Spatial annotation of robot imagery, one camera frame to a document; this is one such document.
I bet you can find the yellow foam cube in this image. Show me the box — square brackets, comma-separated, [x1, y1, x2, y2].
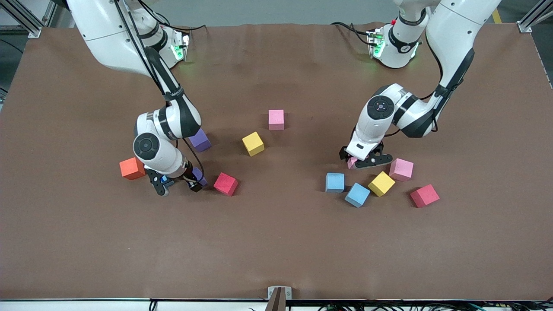
[242, 132, 265, 157]
[368, 171, 396, 197]

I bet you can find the red foam cube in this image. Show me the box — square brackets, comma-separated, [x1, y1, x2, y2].
[410, 184, 440, 209]
[213, 172, 239, 197]

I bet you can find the orange foam cube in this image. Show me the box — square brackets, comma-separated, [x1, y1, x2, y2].
[119, 157, 145, 180]

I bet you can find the brown table mat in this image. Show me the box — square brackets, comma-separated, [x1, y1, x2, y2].
[0, 22, 553, 301]

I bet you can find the metal connector box green light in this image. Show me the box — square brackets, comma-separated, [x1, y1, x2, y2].
[171, 29, 191, 62]
[367, 28, 386, 59]

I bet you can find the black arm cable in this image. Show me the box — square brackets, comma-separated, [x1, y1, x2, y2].
[382, 26, 448, 139]
[113, 0, 206, 184]

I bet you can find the thin black base cable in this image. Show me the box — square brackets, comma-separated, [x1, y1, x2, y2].
[331, 22, 373, 46]
[147, 0, 207, 32]

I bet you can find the grey metal camera bracket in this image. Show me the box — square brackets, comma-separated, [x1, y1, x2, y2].
[267, 286, 292, 311]

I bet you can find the aluminium frame profile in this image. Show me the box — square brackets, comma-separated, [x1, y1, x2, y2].
[518, 0, 553, 33]
[0, 0, 59, 38]

